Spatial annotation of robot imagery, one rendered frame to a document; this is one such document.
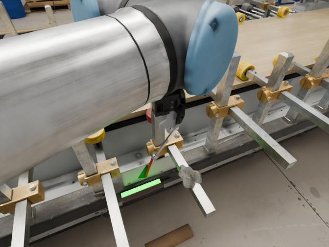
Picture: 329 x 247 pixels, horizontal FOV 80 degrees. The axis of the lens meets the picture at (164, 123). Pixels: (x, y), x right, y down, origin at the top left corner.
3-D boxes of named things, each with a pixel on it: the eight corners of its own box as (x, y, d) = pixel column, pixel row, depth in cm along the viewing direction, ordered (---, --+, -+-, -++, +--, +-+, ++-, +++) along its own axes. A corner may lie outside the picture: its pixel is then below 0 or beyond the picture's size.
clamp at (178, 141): (182, 147, 77) (183, 139, 73) (150, 159, 73) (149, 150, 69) (176, 137, 80) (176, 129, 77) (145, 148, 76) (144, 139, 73)
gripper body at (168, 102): (145, 102, 53) (142, 60, 45) (174, 95, 55) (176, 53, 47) (155, 120, 48) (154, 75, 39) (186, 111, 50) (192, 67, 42)
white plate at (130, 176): (183, 165, 85) (184, 150, 78) (124, 187, 77) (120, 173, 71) (182, 164, 85) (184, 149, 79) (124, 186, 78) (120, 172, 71)
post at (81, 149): (106, 195, 78) (63, 95, 45) (98, 198, 77) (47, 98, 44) (105, 187, 80) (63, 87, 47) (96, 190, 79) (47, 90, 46)
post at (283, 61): (252, 143, 102) (295, 53, 69) (247, 145, 101) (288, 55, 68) (248, 138, 104) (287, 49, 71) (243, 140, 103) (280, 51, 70)
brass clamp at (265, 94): (289, 97, 84) (294, 86, 80) (264, 105, 80) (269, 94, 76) (277, 89, 88) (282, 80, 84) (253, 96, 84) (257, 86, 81)
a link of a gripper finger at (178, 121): (170, 117, 55) (171, 91, 49) (175, 116, 56) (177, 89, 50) (177, 128, 52) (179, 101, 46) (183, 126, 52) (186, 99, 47)
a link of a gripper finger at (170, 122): (156, 134, 57) (156, 109, 51) (175, 129, 59) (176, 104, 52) (160, 141, 55) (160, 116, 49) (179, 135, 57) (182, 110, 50)
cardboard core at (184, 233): (194, 234, 122) (148, 257, 113) (192, 238, 127) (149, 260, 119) (187, 221, 127) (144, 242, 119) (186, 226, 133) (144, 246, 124)
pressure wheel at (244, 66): (253, 61, 91) (239, 72, 92) (256, 73, 97) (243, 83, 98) (245, 56, 95) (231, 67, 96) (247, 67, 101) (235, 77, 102)
